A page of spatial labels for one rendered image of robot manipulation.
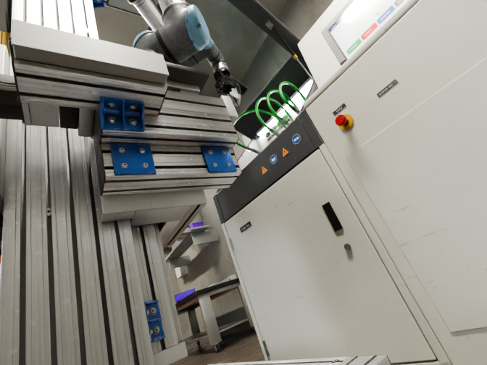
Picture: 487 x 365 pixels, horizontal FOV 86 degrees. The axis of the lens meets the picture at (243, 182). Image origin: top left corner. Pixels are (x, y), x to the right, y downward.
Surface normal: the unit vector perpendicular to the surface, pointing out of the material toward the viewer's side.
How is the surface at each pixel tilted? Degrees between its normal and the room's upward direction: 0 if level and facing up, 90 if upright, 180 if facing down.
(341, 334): 90
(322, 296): 90
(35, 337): 90
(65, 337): 90
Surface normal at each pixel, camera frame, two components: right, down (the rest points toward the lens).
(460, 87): -0.75, -0.02
